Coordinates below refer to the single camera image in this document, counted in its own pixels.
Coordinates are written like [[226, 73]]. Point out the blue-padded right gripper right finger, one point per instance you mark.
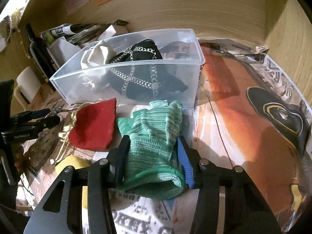
[[189, 162]]

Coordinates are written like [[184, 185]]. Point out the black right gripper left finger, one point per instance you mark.
[[117, 158]]

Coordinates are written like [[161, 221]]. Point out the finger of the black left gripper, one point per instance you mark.
[[27, 116], [30, 130]]

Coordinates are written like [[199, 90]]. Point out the green knitted cloth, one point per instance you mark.
[[151, 168]]

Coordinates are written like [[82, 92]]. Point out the red velvet pouch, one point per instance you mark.
[[94, 126]]

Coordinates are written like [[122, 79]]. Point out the yellow sponge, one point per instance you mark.
[[77, 163]]

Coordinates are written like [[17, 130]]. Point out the white ceramic mug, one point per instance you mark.
[[27, 87]]

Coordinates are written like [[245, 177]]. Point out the dark wine bottle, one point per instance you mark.
[[38, 51]]

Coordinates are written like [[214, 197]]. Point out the white plastic box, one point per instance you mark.
[[62, 51]]

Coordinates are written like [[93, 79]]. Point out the magazine sheet with orange photo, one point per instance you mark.
[[246, 113]]

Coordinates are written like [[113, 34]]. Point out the clear plastic storage bin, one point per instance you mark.
[[181, 54]]

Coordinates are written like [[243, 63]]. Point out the stack of papers and magazines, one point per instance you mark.
[[78, 34]]

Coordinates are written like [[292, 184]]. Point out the small white cardboard box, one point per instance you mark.
[[113, 30]]

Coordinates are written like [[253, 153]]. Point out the pink paper note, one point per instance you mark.
[[73, 5]]

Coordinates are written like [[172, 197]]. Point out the cream drawstring pouch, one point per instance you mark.
[[96, 56]]

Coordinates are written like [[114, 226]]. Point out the black chain-pattern cloth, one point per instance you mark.
[[143, 82]]

